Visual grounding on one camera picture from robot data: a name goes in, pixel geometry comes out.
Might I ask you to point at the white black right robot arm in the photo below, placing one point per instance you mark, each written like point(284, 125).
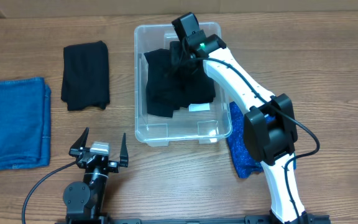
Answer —
point(220, 65)

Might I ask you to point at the white label in bin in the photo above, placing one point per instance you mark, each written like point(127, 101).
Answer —
point(199, 107)

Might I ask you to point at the folded blue denim jeans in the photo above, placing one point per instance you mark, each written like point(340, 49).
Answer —
point(25, 124)

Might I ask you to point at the blue sparkly cloth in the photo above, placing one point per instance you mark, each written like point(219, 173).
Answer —
point(241, 155)

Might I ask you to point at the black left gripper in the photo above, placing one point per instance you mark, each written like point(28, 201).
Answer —
point(114, 167)

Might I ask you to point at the black cloth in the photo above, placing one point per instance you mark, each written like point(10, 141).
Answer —
point(192, 89)
point(86, 76)
point(164, 91)

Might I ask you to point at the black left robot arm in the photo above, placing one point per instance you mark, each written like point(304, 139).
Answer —
point(84, 199)

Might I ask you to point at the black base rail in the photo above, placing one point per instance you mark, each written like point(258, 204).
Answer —
point(249, 219)

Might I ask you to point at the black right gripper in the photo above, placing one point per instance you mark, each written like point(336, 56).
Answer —
point(176, 52)

